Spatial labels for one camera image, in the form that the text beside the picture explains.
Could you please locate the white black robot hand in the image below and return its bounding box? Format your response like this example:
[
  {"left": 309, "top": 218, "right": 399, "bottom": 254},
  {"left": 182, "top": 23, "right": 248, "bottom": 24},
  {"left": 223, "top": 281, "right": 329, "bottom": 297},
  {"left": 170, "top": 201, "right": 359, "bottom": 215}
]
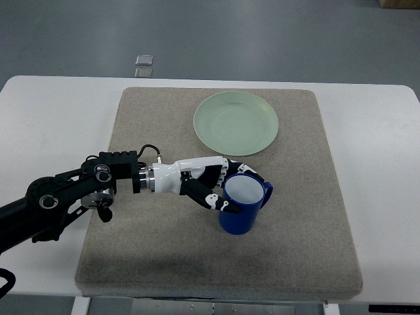
[{"left": 147, "top": 156, "right": 264, "bottom": 214}]

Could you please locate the blue mug white inside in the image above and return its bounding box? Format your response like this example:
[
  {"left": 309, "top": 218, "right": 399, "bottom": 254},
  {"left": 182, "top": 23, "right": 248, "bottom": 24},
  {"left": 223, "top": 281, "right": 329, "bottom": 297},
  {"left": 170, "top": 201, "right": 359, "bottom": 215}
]
[{"left": 219, "top": 173, "right": 273, "bottom": 235}]

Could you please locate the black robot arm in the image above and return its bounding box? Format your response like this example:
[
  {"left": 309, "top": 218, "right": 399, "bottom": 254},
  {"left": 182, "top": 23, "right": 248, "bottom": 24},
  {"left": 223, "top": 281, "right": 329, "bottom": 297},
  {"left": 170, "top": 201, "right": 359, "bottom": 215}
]
[{"left": 1, "top": 151, "right": 146, "bottom": 252}]

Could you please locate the light green plate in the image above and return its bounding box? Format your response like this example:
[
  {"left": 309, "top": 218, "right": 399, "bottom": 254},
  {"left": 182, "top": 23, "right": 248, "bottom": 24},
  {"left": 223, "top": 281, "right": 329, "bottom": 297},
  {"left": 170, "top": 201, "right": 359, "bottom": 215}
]
[{"left": 193, "top": 91, "right": 280, "bottom": 156}]

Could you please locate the upper floor socket plate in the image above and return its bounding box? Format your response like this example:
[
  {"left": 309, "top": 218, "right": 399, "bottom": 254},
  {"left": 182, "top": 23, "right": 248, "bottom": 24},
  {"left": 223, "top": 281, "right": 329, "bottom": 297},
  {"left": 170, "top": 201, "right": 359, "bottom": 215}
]
[{"left": 135, "top": 55, "right": 154, "bottom": 66}]

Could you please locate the grey felt mat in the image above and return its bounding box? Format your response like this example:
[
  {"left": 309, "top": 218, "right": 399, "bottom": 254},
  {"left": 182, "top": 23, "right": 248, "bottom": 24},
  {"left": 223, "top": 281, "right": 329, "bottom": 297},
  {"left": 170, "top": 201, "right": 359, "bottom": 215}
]
[{"left": 75, "top": 89, "right": 363, "bottom": 301}]

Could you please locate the cardboard box corner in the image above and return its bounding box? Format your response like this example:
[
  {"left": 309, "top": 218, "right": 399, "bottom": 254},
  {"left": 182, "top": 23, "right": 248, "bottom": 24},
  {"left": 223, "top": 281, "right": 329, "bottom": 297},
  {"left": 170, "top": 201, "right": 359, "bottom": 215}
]
[{"left": 378, "top": 0, "right": 420, "bottom": 9}]

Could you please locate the black braided cable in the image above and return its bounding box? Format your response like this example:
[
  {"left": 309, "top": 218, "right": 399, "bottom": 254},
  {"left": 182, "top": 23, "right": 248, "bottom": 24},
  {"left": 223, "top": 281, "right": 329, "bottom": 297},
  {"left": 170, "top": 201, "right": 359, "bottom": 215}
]
[{"left": 0, "top": 267, "right": 16, "bottom": 299}]

